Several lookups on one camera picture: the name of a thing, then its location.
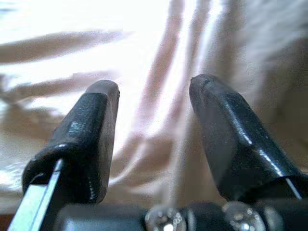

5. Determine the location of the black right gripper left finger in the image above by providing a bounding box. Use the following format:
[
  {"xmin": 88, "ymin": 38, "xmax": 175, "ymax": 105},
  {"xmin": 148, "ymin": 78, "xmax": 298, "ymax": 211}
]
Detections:
[{"xmin": 22, "ymin": 80, "xmax": 120, "ymax": 205}]

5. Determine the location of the pink cartoon print quilt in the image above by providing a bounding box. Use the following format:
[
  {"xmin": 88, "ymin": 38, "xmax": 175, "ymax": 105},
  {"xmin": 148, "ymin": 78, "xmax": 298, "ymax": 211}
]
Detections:
[{"xmin": 0, "ymin": 0, "xmax": 308, "ymax": 215}]

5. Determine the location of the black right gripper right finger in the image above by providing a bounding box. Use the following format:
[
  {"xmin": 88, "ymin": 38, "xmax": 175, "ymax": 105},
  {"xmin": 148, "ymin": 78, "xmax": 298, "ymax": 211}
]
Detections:
[{"xmin": 189, "ymin": 73, "xmax": 308, "ymax": 202}]

